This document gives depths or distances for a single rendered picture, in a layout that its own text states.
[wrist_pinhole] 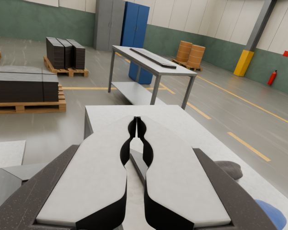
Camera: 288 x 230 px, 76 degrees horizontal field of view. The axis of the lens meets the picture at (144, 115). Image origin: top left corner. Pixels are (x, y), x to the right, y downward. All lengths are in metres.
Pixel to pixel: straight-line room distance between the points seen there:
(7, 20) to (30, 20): 0.71
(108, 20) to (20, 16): 3.03
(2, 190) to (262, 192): 0.96
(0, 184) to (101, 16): 7.51
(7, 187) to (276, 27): 9.61
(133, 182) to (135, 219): 0.12
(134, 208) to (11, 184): 0.54
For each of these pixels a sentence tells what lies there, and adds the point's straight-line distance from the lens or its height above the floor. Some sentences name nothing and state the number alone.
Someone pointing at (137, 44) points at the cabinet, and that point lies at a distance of 8.78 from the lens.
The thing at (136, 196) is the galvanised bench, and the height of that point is 1.05.
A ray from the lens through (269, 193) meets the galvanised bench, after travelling 0.86.
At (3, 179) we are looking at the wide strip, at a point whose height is 0.85.
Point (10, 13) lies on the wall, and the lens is 8.47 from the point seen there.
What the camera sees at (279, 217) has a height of 1.08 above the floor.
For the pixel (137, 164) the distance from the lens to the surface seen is 0.66.
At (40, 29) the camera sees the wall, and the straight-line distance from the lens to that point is 8.49.
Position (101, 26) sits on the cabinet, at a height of 0.92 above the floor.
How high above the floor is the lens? 1.52
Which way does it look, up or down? 27 degrees down
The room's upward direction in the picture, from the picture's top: 12 degrees clockwise
